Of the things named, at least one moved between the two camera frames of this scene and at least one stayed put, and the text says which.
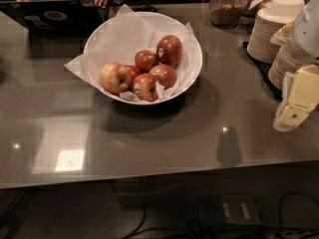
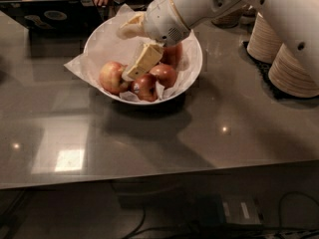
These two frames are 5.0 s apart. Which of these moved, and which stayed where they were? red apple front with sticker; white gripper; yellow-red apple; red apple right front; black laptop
Moved: white gripper
Stayed: black laptop; red apple front with sticker; red apple right front; yellow-red apple
